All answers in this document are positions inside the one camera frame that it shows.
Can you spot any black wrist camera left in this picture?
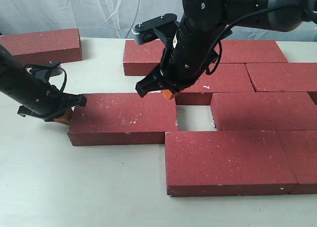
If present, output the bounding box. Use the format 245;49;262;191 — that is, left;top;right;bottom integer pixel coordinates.
24;61;63;80

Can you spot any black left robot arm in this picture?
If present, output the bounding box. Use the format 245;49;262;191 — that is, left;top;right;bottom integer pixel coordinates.
0;46;87;125

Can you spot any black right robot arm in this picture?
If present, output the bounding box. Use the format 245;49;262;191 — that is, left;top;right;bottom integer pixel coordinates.
132;0;317;99

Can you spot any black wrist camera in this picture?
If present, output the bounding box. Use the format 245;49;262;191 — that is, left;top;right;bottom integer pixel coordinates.
24;61;63;80
131;13;179;45

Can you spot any red brick second row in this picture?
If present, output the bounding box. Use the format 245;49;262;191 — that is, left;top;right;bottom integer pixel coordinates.
175;63;255;106
246;63;317;103

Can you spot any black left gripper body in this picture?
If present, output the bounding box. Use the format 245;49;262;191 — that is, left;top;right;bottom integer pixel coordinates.
17;75;87;122

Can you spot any red brick chipped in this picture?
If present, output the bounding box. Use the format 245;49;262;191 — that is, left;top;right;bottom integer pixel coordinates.
68;93;179;146

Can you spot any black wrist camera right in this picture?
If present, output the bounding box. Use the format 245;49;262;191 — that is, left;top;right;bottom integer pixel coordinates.
131;13;179;45

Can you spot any red brick back row left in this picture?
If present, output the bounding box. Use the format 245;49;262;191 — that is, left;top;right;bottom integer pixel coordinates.
122;40;165;76

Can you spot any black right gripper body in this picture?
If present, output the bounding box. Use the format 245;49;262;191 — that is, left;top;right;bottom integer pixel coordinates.
135;20;232;97

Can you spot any white backdrop cloth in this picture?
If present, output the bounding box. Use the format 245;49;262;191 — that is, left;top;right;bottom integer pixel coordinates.
0;0;317;42

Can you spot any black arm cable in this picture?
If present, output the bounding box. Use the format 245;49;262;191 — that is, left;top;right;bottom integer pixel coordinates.
204;2;317;75

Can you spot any red brick third row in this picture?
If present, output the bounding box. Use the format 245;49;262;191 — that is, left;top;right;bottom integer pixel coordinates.
211;92;317;131

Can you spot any red brick back row right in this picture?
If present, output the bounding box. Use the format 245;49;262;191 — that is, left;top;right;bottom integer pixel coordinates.
220;40;288;63

